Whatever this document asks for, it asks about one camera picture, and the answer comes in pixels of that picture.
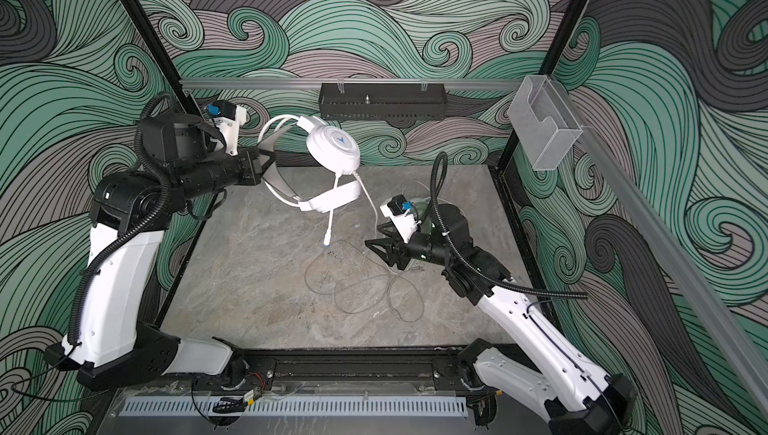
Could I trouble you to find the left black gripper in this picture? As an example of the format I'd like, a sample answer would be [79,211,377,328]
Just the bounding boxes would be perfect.
[179,147,277,207]

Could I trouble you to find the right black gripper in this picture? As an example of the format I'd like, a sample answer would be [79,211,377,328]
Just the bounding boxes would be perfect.
[368,218,460,271]

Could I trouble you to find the white over-ear headphones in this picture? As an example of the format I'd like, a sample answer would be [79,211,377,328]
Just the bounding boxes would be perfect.
[257,115,362,213]

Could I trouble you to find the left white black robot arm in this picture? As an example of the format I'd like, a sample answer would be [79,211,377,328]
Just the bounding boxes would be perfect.
[45,106,261,392]

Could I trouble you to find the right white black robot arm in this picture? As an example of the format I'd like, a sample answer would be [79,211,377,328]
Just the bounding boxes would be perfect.
[365,195,637,434]

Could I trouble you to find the green over-ear headphones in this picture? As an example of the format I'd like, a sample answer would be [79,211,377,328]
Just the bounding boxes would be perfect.
[410,197,434,222]

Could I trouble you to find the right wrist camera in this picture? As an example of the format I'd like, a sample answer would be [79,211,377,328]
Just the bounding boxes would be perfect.
[377,194,420,243]

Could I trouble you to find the right black corrugated cable hose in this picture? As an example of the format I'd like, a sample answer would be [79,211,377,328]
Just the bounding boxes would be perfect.
[429,151,589,302]

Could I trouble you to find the black corrugated cable hose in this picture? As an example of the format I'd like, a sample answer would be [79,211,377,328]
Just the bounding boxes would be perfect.
[429,151,589,302]
[67,92,181,346]

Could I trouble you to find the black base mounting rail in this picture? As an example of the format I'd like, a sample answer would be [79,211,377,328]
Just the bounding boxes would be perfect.
[125,339,493,391]

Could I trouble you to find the left black corrugated cable hose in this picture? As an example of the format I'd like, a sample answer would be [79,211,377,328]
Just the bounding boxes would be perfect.
[67,92,181,346]

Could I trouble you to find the white slotted cable duct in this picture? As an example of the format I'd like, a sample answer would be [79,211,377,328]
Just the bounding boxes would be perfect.
[119,395,469,418]

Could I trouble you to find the black perforated wall tray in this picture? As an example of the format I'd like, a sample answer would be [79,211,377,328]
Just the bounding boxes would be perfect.
[318,82,448,122]

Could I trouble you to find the clear plastic wall bin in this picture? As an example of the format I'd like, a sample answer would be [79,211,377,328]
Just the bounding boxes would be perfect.
[507,75,582,172]

